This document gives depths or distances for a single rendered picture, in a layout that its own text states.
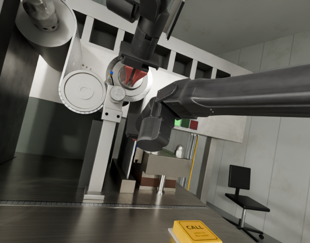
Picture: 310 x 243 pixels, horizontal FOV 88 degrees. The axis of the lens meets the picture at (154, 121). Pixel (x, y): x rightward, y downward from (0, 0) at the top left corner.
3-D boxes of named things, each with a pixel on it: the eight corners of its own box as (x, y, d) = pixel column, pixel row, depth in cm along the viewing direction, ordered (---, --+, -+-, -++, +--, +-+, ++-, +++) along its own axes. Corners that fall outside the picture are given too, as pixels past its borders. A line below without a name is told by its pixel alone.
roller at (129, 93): (105, 86, 47) (119, 51, 49) (101, 97, 72) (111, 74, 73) (141, 101, 51) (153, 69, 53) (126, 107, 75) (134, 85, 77)
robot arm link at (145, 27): (168, 10, 31) (174, 8, 35) (137, -9, 30) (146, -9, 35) (154, 45, 35) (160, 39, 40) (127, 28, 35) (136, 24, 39)
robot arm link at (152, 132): (198, 103, 38) (177, 79, 33) (198, 146, 31) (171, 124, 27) (160, 118, 45) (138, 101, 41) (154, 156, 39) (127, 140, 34)
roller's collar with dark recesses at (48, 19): (18, 12, 36) (25, -15, 37) (28, 26, 42) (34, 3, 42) (50, 24, 38) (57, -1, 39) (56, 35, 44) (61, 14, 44)
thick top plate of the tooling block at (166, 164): (145, 173, 49) (149, 154, 49) (123, 149, 86) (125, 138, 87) (189, 178, 55) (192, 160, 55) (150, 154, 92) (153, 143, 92)
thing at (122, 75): (147, 73, 50) (136, 93, 49) (145, 74, 52) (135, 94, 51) (126, 59, 48) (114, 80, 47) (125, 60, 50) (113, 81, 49)
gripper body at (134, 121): (158, 141, 48) (169, 130, 42) (124, 135, 44) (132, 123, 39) (157, 122, 51) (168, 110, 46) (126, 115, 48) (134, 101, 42)
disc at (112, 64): (98, 89, 47) (116, 45, 49) (98, 89, 48) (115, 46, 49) (143, 108, 52) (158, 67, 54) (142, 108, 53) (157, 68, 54)
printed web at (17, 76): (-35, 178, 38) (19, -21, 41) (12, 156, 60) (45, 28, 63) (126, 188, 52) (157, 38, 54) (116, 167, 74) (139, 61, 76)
